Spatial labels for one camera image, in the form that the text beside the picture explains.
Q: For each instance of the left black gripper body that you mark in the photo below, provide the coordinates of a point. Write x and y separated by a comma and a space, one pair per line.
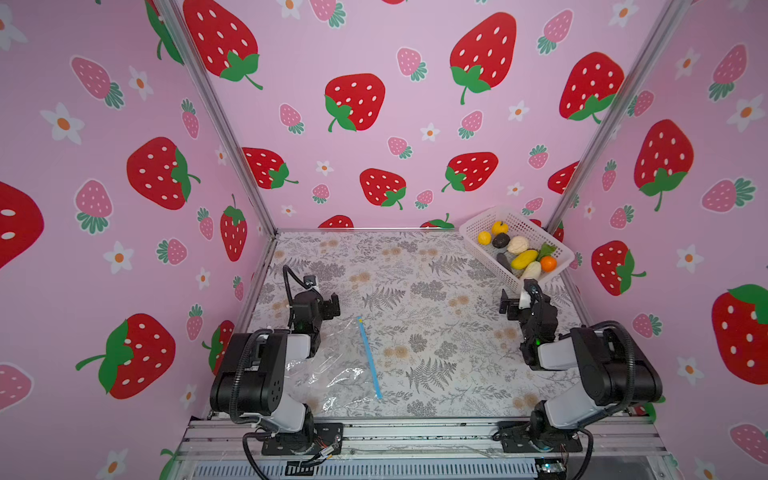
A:
324, 305

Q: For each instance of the white plastic basket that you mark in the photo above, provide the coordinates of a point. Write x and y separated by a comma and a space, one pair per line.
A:
518, 225

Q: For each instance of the black round toy food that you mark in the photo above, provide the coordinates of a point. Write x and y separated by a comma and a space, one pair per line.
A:
501, 241

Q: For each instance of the clear zip top bag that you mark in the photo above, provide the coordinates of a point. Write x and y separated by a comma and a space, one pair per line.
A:
341, 371

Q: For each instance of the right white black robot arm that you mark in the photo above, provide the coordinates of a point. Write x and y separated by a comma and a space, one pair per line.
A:
614, 374

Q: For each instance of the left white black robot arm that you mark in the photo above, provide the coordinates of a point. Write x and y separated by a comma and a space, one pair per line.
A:
249, 385

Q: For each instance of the white daikon toy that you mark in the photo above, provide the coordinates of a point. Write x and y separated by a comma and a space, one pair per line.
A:
532, 271

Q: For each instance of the beige garlic toy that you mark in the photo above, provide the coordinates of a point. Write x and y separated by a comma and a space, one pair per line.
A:
518, 245

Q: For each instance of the orange tangerine toy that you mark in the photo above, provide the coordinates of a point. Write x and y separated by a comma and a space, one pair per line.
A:
548, 263

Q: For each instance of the yellow lemon toy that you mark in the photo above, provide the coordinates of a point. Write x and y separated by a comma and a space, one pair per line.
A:
484, 238

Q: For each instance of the green leaf toy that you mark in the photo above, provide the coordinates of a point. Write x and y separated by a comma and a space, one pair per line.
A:
546, 250

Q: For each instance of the yellow orange toy fruit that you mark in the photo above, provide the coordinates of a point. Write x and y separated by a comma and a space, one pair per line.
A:
499, 227

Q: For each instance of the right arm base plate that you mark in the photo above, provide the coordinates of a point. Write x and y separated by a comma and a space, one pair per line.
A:
527, 437

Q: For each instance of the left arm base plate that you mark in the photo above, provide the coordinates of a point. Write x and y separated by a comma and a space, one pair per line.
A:
311, 440

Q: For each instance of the left aluminium frame post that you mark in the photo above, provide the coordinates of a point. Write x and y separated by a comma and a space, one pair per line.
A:
180, 35

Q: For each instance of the aluminium frame post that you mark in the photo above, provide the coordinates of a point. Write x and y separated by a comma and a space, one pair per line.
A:
656, 42
180, 35

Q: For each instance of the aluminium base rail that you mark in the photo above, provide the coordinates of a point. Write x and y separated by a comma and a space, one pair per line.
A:
431, 448

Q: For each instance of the right aluminium frame post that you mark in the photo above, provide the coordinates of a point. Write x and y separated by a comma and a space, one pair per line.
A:
656, 42

